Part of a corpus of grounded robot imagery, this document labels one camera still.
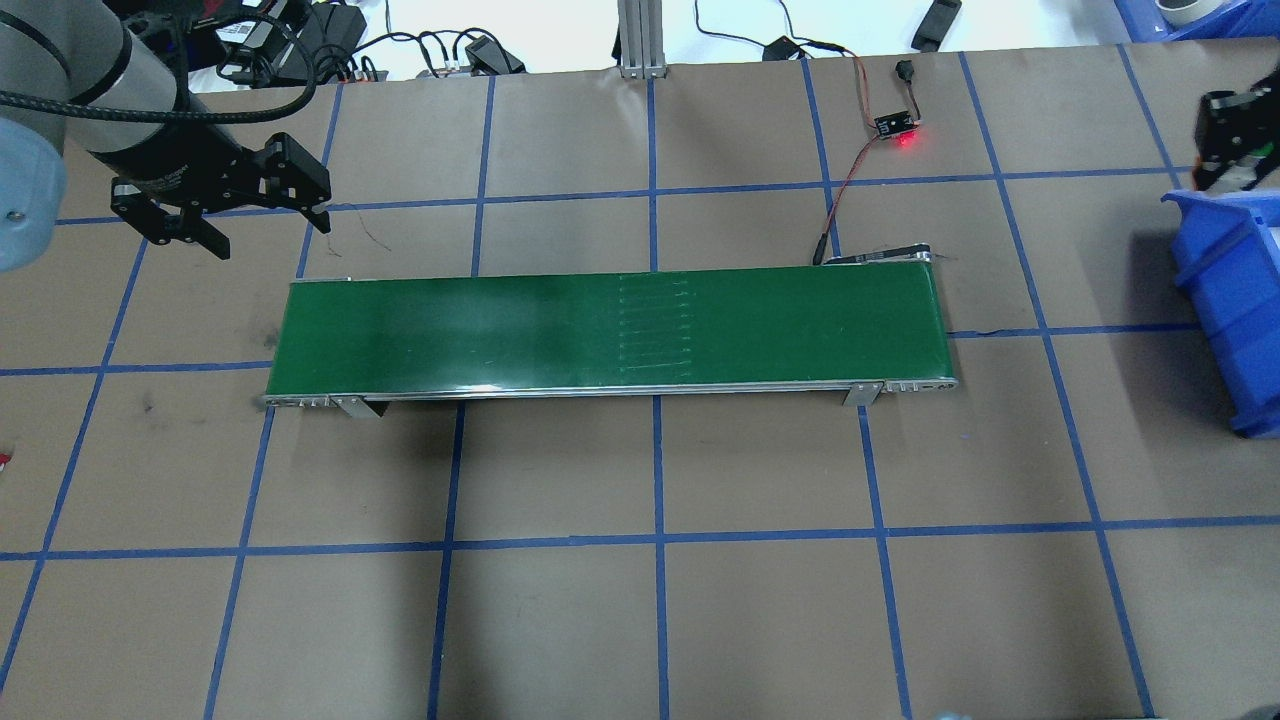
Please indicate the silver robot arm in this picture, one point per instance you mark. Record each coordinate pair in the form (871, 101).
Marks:
(90, 60)

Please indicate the white printed mug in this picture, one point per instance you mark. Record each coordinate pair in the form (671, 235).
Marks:
(1185, 10)

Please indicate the large blue storage bin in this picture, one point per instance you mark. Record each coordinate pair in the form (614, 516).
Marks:
(1140, 20)

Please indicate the large black power brick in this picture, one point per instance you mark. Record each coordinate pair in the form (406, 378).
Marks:
(340, 25)

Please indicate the blue open-front parts bin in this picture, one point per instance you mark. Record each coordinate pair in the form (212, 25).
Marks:
(1230, 300)

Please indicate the black power adapter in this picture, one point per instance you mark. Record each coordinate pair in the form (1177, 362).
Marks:
(490, 52)

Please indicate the black barrel plug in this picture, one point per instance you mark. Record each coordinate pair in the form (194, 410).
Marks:
(905, 72)

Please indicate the small black circuit board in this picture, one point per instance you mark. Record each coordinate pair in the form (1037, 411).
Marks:
(893, 124)

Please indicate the green conveyor belt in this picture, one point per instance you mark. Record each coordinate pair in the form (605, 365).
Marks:
(700, 330)

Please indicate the small black power box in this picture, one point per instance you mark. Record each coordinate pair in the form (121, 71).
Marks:
(782, 48)

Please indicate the aluminium profile post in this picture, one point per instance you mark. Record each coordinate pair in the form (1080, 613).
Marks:
(641, 40)

